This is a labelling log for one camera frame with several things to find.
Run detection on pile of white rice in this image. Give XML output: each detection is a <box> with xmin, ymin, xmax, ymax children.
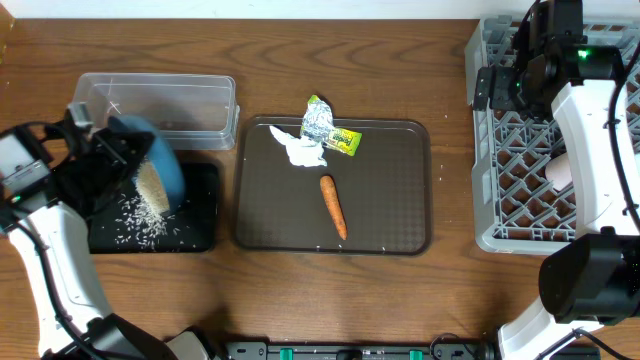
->
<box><xmin>114</xmin><ymin>160</ymin><xmax>175</xmax><ymax>252</ymax></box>

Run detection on orange carrot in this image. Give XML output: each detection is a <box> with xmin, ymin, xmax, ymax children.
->
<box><xmin>320</xmin><ymin>175</ymin><xmax>348</xmax><ymax>241</ymax></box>

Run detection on grey dishwasher rack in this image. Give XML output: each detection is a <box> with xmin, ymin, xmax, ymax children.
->
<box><xmin>465</xmin><ymin>15</ymin><xmax>639</xmax><ymax>256</ymax></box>

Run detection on dark blue plate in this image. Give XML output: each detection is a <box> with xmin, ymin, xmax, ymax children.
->
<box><xmin>108</xmin><ymin>115</ymin><xmax>186</xmax><ymax>216</ymax></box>

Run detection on foil wrapper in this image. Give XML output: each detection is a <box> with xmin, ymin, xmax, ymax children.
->
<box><xmin>300</xmin><ymin>95</ymin><xmax>334</xmax><ymax>143</ymax></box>

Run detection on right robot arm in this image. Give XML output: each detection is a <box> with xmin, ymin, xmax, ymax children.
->
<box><xmin>472</xmin><ymin>1</ymin><xmax>639</xmax><ymax>359</ymax></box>

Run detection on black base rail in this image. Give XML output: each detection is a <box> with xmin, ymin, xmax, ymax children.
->
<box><xmin>224</xmin><ymin>340</ymin><xmax>601</xmax><ymax>360</ymax></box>

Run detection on black plastic tray bin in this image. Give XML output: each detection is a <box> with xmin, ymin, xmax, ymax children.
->
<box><xmin>88</xmin><ymin>163</ymin><xmax>219</xmax><ymax>254</ymax></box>

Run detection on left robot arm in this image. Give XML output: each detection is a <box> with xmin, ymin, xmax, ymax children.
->
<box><xmin>1</xmin><ymin>124</ymin><xmax>215</xmax><ymax>360</ymax></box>

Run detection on white pink cup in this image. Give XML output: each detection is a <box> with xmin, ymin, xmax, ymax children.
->
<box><xmin>545</xmin><ymin>153</ymin><xmax>573</xmax><ymax>191</ymax></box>

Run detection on white tissue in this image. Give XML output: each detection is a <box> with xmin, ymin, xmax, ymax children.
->
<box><xmin>269</xmin><ymin>126</ymin><xmax>327</xmax><ymax>167</ymax></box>

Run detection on clear plastic bin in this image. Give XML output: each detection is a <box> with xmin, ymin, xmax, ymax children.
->
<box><xmin>73</xmin><ymin>73</ymin><xmax>240</xmax><ymax>151</ymax></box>

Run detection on yellow green snack packet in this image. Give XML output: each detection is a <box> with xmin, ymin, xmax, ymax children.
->
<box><xmin>325</xmin><ymin>128</ymin><xmax>362</xmax><ymax>156</ymax></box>

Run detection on brown serving tray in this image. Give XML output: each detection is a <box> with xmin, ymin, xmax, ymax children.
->
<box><xmin>233</xmin><ymin>116</ymin><xmax>433</xmax><ymax>256</ymax></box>

